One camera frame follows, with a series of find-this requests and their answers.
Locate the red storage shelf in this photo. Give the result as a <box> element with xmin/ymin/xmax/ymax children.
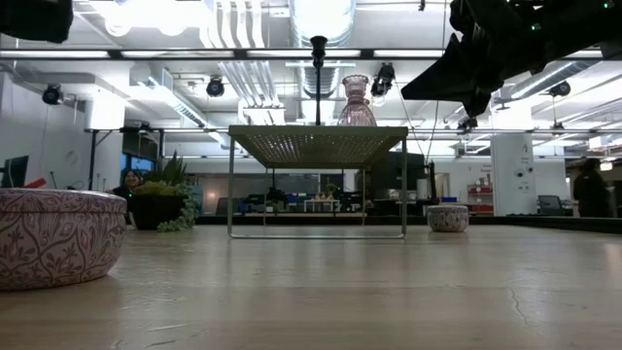
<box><xmin>466</xmin><ymin>183</ymin><xmax>495</xmax><ymax>215</ymax></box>

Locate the pink ribbed glass candle holder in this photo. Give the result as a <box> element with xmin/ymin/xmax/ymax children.
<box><xmin>337</xmin><ymin>74</ymin><xmax>378</xmax><ymax>126</ymax></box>

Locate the pink floral candle tin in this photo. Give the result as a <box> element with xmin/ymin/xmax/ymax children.
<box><xmin>0</xmin><ymin>188</ymin><xmax>128</xmax><ymax>292</ymax></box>

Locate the green perforated metal shelf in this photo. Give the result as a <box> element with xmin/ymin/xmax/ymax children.
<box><xmin>226</xmin><ymin>124</ymin><xmax>409</xmax><ymax>240</ymax></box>

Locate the white purple patterned candle tin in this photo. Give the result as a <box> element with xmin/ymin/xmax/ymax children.
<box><xmin>426</xmin><ymin>204</ymin><xmax>470</xmax><ymax>233</ymax></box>

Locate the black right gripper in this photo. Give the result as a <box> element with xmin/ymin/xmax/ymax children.
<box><xmin>400</xmin><ymin>0</ymin><xmax>538</xmax><ymax>119</ymax></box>

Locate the black aluminium table frame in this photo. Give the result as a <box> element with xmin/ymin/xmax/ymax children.
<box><xmin>193</xmin><ymin>212</ymin><xmax>622</xmax><ymax>235</ymax></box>

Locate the black metal taper candlestick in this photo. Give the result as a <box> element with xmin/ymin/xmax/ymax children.
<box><xmin>309</xmin><ymin>35</ymin><xmax>328</xmax><ymax>126</ymax></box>

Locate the dark computer monitor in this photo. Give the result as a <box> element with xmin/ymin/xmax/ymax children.
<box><xmin>0</xmin><ymin>155</ymin><xmax>29</xmax><ymax>189</ymax></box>

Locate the white round pillar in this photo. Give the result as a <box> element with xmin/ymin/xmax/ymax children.
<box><xmin>489</xmin><ymin>132</ymin><xmax>538</xmax><ymax>218</ymax></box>

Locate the person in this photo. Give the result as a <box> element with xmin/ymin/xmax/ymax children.
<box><xmin>571</xmin><ymin>157</ymin><xmax>612</xmax><ymax>219</ymax></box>
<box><xmin>109</xmin><ymin>167</ymin><xmax>147</xmax><ymax>200</ymax></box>

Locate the silver ceiling air duct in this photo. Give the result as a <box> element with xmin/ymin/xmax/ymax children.
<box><xmin>289</xmin><ymin>0</ymin><xmax>359</xmax><ymax>49</ymax></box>

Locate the potted succulent plant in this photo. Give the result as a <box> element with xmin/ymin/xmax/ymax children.
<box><xmin>126</xmin><ymin>151</ymin><xmax>200</xmax><ymax>233</ymax></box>

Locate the black monitor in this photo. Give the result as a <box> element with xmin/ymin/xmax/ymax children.
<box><xmin>369</xmin><ymin>151</ymin><xmax>428</xmax><ymax>192</ymax></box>

